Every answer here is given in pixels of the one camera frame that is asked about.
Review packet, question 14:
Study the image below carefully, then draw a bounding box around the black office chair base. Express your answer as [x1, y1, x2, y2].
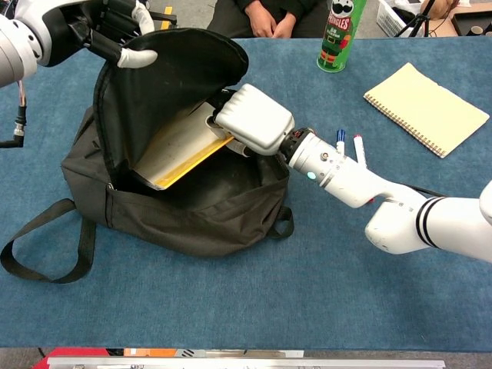
[148, 9, 181, 38]

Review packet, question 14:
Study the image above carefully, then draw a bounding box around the white and yellow booklet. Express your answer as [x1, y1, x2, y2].
[130, 101, 236, 191]

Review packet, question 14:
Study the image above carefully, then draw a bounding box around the seated person in black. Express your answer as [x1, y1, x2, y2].
[207, 0, 331, 39]

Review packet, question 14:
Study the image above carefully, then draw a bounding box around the brown tray with cups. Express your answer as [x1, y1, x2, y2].
[449, 7, 492, 38]

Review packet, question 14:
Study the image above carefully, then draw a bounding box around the black fabric backpack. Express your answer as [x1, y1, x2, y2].
[0, 27, 295, 284]

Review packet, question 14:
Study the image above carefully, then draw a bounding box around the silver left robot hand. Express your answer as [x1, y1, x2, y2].
[17, 0, 158, 69]

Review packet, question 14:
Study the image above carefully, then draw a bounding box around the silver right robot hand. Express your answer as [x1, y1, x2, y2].
[205, 83, 296, 158]

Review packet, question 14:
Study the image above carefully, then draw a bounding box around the black tripod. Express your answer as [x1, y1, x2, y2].
[394, 0, 437, 38]

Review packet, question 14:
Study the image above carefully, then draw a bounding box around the black arm cable with connector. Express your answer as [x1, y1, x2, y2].
[0, 78, 28, 149]

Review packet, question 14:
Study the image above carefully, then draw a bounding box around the red box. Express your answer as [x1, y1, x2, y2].
[38, 347, 126, 369]

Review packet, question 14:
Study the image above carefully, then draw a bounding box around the blue felt table cover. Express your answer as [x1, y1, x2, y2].
[0, 37, 492, 351]

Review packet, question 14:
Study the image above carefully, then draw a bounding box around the aluminium profile rail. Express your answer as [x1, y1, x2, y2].
[45, 356, 447, 369]

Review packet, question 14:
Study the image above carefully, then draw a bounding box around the green Pringles can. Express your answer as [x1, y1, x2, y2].
[316, 0, 369, 73]

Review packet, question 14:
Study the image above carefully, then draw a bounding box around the red whiteboard marker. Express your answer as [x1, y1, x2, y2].
[352, 134, 368, 168]

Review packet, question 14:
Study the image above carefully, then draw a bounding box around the tan spiral notebook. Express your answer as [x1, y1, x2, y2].
[363, 62, 490, 159]

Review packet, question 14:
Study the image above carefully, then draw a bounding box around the white plastic basket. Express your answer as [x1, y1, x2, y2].
[375, 0, 427, 38]

